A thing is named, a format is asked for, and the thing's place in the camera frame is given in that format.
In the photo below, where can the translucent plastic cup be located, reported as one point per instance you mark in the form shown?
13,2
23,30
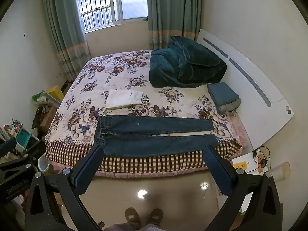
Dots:
280,172

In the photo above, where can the barred window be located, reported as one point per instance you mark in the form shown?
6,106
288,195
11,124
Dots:
113,2

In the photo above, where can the white plastic bucket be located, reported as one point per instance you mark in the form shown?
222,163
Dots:
43,163

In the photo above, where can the blue grey pillow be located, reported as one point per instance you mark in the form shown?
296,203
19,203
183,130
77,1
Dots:
223,96

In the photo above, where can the dark blue jeans pants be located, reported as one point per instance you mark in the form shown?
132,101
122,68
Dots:
144,146

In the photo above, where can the small yellow box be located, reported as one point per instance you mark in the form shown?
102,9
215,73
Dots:
240,166

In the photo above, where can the white bed headboard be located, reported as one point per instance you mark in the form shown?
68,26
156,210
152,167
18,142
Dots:
240,96

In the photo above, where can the green plastic bag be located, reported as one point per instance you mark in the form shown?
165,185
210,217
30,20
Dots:
38,97

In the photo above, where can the teal box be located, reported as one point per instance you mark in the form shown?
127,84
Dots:
24,139

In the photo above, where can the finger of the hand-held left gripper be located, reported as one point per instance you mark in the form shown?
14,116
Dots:
31,152

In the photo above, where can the colourful printed box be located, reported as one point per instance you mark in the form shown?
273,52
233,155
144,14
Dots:
12,126

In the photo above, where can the teal plush blanket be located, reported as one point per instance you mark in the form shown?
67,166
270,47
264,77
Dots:
182,65

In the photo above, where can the folded white pants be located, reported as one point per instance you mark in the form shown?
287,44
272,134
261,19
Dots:
122,98

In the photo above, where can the bed with floral sheet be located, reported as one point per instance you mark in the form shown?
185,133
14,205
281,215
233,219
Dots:
101,77

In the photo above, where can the white nightstand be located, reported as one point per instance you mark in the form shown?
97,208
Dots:
245,158

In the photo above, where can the orange power strip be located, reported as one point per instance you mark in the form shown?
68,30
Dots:
259,164

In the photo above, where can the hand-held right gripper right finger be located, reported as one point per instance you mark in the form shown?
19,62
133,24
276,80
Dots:
217,170

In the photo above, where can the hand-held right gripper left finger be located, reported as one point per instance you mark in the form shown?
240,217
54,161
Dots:
84,173

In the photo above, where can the teal striped curtain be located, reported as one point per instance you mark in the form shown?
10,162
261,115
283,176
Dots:
65,28
173,12

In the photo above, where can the yellow cardboard box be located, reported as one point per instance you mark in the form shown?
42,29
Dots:
56,92

